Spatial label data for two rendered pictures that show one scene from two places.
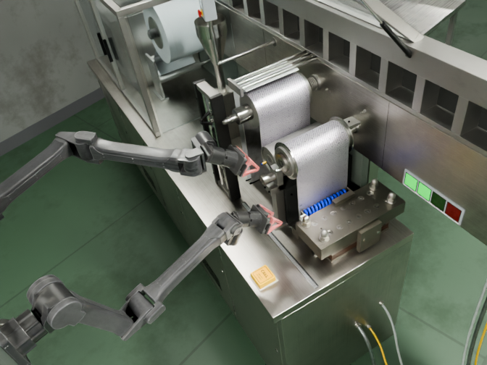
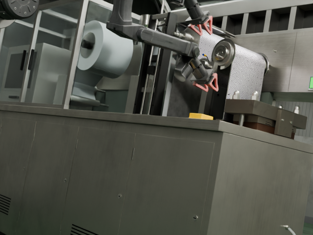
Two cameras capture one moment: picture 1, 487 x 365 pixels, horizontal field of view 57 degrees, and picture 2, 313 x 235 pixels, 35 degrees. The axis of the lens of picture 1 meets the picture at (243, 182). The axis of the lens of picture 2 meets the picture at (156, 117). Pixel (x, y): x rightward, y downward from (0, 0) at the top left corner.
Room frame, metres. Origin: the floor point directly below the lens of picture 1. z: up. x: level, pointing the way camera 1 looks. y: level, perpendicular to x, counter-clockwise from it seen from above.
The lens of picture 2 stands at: (-0.90, 0.74, 0.72)
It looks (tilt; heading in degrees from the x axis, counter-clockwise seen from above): 4 degrees up; 343
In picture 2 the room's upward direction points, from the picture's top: 10 degrees clockwise
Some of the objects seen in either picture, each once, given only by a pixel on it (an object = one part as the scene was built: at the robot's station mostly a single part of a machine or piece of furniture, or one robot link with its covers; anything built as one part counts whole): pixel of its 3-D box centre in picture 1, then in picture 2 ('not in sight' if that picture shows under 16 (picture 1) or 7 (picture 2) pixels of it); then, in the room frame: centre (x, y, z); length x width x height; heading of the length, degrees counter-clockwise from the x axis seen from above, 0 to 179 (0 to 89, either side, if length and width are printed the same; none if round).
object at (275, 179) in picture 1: (275, 198); (204, 93); (1.25, -0.11, 1.05); 0.06 x 0.05 x 0.31; 114
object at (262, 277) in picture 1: (263, 277); (200, 117); (1.00, -0.01, 0.91); 0.07 x 0.07 x 0.02; 24
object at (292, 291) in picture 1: (201, 124); (102, 121); (2.11, 0.18, 0.88); 2.52 x 0.66 x 0.04; 24
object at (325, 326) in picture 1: (217, 181); (91, 195); (2.12, 0.16, 0.43); 2.52 x 0.64 x 0.86; 24
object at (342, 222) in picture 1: (350, 217); (267, 114); (1.14, -0.38, 1.00); 0.40 x 0.16 x 0.06; 114
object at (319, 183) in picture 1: (322, 182); (245, 86); (1.23, -0.30, 1.12); 0.23 x 0.01 x 0.18; 114
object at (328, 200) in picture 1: (326, 203); not in sight; (1.21, -0.31, 1.03); 0.21 x 0.04 x 0.03; 114
